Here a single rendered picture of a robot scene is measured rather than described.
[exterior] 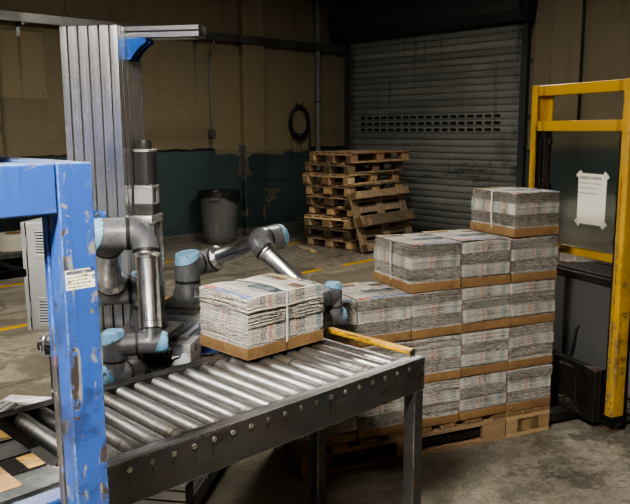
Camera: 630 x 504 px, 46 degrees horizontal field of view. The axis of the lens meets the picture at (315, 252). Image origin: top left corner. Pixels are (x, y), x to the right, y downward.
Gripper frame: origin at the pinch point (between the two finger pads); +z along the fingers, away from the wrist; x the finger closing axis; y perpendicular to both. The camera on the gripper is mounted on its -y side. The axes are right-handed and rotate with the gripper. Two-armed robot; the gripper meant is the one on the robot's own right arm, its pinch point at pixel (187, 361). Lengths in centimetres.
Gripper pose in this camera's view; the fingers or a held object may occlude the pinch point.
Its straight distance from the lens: 280.0
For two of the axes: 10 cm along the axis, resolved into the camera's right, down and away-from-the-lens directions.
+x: -7.0, -1.0, 7.0
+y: -0.1, -9.9, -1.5
